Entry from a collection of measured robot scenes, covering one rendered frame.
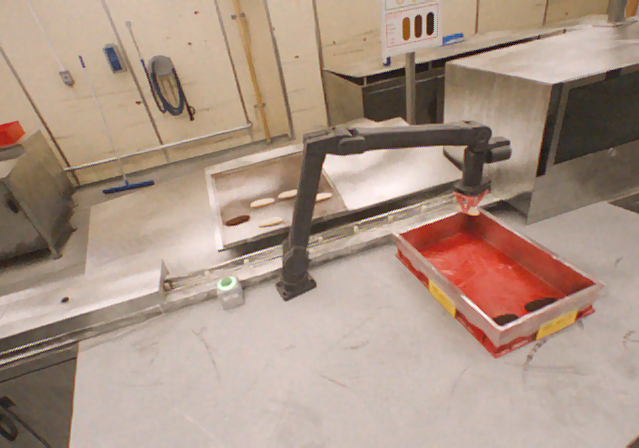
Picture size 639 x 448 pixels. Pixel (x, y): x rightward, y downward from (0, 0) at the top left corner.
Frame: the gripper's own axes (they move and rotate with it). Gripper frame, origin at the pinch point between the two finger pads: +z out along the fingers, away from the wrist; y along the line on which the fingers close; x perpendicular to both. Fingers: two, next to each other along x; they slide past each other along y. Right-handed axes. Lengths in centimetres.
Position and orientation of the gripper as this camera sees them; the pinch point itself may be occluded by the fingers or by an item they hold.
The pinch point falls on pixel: (469, 207)
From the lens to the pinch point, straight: 124.5
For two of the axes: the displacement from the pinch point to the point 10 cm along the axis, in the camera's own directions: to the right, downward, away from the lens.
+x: -5.3, -3.9, 7.5
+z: 1.6, 8.2, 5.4
